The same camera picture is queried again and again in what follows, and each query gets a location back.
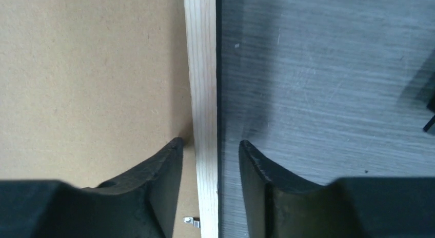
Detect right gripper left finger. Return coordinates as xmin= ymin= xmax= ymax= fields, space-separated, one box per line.
xmin=1 ymin=137 xmax=183 ymax=237

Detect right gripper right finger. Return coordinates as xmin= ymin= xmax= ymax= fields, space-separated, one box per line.
xmin=239 ymin=140 xmax=434 ymax=237

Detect black wooden picture frame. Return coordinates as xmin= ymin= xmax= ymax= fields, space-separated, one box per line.
xmin=0 ymin=0 xmax=223 ymax=238

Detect metal retaining clip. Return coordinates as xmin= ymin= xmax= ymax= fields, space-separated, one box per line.
xmin=183 ymin=216 xmax=201 ymax=228

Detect brown frame backing board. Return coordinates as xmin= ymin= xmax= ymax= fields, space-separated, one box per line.
xmin=0 ymin=0 xmax=201 ymax=238

